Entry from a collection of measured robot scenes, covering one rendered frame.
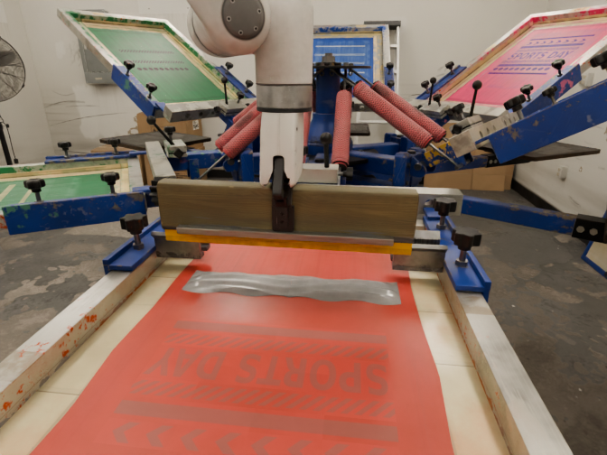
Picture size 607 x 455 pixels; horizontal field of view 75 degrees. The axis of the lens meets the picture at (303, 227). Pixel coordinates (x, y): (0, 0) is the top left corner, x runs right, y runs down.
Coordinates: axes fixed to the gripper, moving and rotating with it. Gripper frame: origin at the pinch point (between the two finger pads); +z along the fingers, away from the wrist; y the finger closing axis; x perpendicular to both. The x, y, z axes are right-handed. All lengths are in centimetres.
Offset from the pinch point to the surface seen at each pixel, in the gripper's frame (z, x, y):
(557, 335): 108, 123, -131
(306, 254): 13.9, 1.7, -15.5
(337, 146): 0, 6, -58
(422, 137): -2, 30, -67
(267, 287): 13.5, -3.2, -1.0
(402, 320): 13.9, 18.1, 4.9
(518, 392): 10.4, 27.6, 21.3
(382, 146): 8, 22, -104
